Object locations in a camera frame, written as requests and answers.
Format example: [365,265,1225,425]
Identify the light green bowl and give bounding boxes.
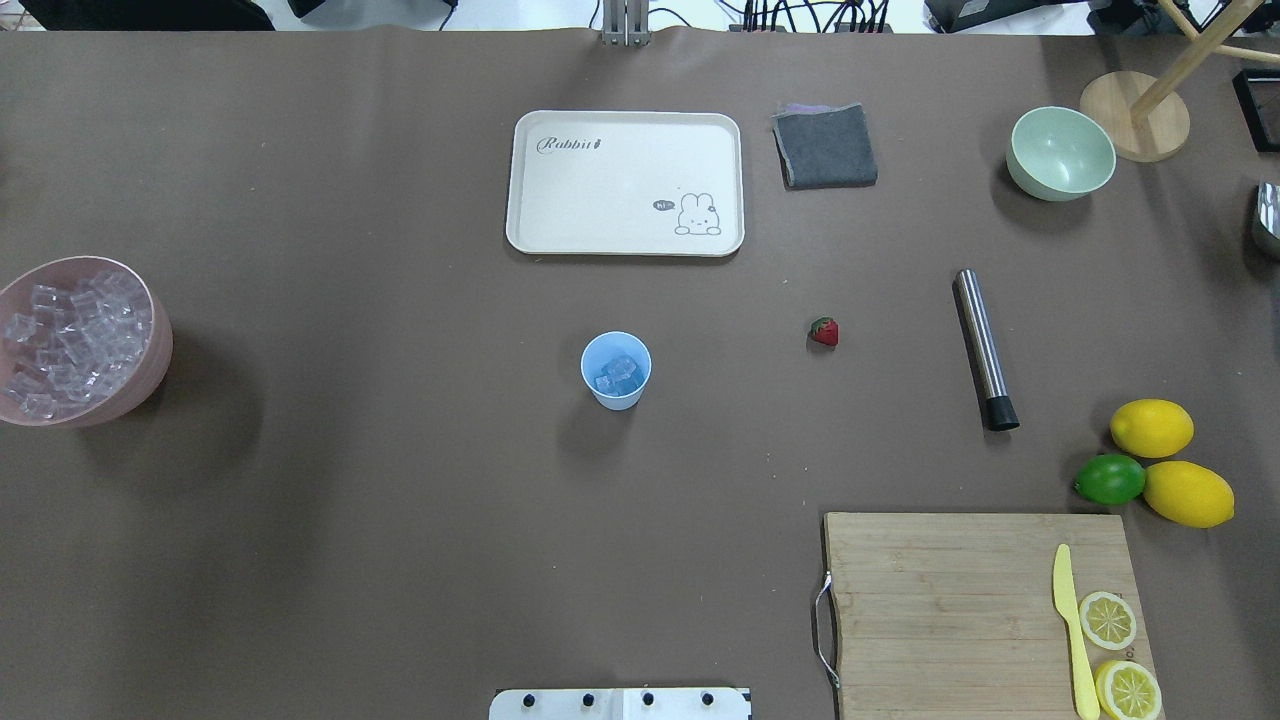
[1005,106,1117,202]

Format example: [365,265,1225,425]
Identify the pink bowl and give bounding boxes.
[0,255,174,430]

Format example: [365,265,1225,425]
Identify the yellow plastic knife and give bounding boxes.
[1051,543,1101,719]

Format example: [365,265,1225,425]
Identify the yellow lemon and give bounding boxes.
[1108,398,1196,459]
[1143,460,1235,529]

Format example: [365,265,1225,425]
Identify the wooden cutting board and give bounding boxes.
[822,512,1142,719]

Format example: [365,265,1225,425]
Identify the steel ice scoop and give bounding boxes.
[1251,181,1280,263]

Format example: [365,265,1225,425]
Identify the wooden stand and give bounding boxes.
[1079,1,1279,163]

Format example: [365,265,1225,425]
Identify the red strawberry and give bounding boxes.
[808,316,840,348]

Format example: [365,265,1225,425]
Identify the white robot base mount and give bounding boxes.
[488,685,753,719]

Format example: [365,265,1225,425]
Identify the steel muddler black tip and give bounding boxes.
[954,268,1020,432]

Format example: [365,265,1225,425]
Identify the clear ice cubes pile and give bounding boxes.
[0,268,154,421]

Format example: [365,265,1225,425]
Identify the green lime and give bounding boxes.
[1073,454,1147,506]

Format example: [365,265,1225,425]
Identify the black framed object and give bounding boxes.
[1231,68,1279,152]

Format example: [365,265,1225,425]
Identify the aluminium frame post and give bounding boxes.
[600,0,652,47]

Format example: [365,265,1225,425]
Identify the ice cubes in cup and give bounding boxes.
[591,354,646,397]

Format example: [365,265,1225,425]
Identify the lemon half upper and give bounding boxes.
[1094,660,1164,719]

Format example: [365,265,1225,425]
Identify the yellow lemon upper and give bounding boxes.
[1108,398,1196,459]

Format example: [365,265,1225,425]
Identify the light blue plastic cup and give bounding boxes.
[579,331,653,411]

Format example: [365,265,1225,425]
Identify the grey folded cloth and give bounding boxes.
[771,102,879,190]

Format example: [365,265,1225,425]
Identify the lemon half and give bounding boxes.
[1078,591,1139,651]
[1094,660,1164,719]

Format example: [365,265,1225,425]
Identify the cream rabbit tray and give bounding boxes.
[506,110,745,258]

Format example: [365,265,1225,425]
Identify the purple cloth under grey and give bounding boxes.
[778,102,832,114]

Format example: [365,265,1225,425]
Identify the yellow lemon lower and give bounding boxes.
[1143,460,1235,529]

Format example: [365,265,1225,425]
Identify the lemon half lower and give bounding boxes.
[1078,591,1139,651]

